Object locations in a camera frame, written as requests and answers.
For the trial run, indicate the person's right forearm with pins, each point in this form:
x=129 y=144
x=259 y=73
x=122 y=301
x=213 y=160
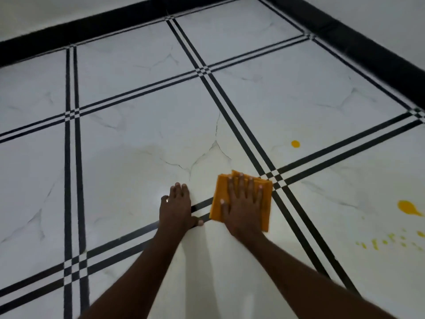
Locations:
x=299 y=282

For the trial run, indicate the white tiled floor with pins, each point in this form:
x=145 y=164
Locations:
x=132 y=156

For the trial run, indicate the black baseboard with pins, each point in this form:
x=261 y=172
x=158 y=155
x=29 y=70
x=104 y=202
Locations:
x=365 y=46

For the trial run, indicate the person's left hand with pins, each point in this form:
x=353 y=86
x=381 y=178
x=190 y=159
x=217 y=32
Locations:
x=176 y=215

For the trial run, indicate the person's right hand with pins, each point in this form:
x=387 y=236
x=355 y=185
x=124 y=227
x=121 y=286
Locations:
x=244 y=217

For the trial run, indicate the person's left forearm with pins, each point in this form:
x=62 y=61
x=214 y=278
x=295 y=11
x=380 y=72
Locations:
x=132 y=282

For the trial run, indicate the orange cleaning cloth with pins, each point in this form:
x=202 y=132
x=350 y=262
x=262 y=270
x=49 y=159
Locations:
x=220 y=189

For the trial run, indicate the yellow liquid spill drops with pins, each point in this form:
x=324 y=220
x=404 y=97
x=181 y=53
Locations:
x=406 y=206

